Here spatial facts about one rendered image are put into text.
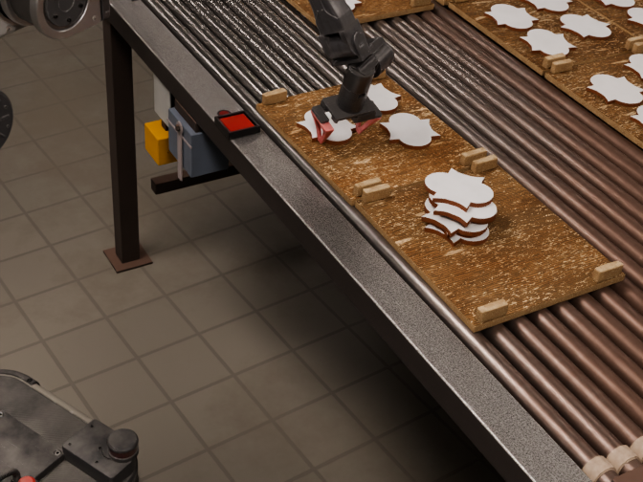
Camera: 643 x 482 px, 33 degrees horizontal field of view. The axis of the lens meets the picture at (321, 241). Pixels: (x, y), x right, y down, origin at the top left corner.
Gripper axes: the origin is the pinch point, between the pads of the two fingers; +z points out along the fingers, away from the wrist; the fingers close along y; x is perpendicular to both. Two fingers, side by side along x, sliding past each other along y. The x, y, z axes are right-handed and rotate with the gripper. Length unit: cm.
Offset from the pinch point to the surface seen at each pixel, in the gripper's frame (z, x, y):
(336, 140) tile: -0.3, -1.5, -1.8
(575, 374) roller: -18, -76, -2
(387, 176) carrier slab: -3.2, -16.1, 1.4
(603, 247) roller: -11, -52, 28
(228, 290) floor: 108, 35, 9
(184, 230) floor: 117, 67, 10
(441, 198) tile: -14.7, -32.4, 0.3
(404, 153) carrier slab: -1.7, -10.7, 9.7
